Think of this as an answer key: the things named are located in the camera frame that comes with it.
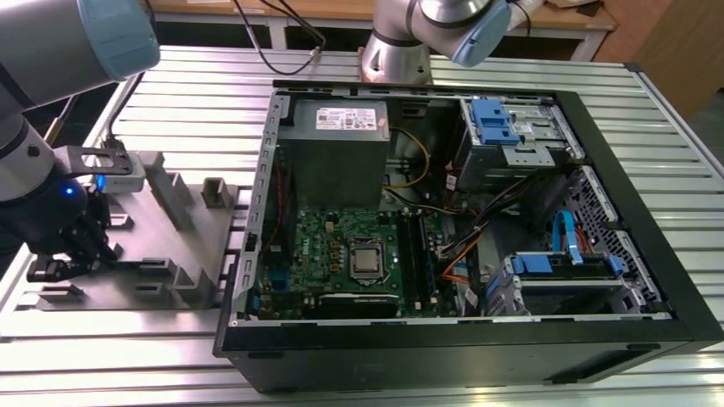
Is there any wooden desk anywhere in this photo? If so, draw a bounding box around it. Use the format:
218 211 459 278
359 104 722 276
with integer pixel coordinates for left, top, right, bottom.
140 0 619 64

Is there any green motherboard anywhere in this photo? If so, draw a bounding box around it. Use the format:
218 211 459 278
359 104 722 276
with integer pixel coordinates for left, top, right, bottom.
255 206 460 320

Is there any black wire bundle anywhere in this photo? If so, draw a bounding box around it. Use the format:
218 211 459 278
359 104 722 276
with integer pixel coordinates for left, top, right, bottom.
439 169 568 256

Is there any brown wooden cabinet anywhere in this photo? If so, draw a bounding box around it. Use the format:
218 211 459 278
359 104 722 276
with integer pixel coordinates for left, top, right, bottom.
594 0 724 125

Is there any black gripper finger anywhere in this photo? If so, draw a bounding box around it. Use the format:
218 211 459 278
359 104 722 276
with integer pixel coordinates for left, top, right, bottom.
63 215 124 273
26 252 79 284

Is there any blue flat data wire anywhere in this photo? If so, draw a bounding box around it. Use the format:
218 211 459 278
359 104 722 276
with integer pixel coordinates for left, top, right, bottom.
551 209 588 267

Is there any yellow wire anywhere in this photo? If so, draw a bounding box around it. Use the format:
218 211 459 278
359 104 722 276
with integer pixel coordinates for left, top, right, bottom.
388 128 435 191

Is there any red wire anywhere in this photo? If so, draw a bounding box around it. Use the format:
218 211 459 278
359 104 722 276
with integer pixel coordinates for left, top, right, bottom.
270 143 286 252

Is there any grey power supply unit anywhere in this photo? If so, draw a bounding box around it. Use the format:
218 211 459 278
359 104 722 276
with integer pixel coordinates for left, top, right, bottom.
280 99 392 212

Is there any hard disk in blue carrier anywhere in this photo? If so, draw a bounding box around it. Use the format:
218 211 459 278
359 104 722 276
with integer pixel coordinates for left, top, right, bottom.
504 251 628 284

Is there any RAM stick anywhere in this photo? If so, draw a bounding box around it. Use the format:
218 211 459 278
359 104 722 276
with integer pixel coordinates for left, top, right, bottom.
104 259 175 270

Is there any black PC case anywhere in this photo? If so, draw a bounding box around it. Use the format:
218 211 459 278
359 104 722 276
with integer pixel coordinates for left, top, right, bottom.
212 78 724 395

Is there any silver CPU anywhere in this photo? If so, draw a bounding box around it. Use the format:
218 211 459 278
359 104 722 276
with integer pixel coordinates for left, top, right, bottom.
351 248 388 276

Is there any CPU socket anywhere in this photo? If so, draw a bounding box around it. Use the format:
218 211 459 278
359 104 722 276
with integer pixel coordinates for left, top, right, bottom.
343 236 392 286

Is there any orange wire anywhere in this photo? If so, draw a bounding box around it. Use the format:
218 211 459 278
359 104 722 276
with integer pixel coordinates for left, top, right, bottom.
443 244 483 284

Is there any black graphics card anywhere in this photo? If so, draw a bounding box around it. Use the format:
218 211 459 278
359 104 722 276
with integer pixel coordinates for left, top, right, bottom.
315 292 400 320

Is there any blue drive latch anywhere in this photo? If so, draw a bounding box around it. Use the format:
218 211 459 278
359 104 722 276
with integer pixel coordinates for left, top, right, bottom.
467 98 520 146

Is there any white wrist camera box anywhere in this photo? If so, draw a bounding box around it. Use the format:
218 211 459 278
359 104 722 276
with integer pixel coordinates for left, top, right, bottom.
92 151 147 195

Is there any grey parts rack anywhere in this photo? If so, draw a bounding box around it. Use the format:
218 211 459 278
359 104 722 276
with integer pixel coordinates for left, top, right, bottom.
35 150 251 314

